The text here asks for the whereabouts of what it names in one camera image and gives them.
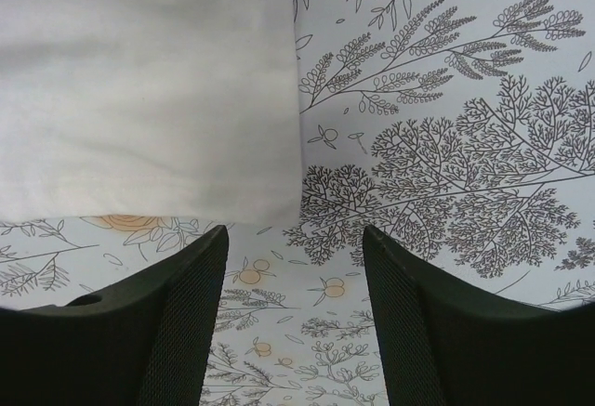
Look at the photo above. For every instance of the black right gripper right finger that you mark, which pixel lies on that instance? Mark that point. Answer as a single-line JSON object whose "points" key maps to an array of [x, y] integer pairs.
{"points": [[443, 341]]}

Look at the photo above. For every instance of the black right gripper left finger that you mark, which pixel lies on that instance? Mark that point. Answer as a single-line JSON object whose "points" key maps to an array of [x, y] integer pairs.
{"points": [[144, 340]]}

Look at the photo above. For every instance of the white t-shirt with black print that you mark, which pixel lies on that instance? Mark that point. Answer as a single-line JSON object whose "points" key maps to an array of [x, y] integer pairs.
{"points": [[150, 108]]}

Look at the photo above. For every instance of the floral patterned table mat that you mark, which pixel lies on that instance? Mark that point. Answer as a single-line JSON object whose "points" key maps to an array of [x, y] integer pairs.
{"points": [[462, 129]]}

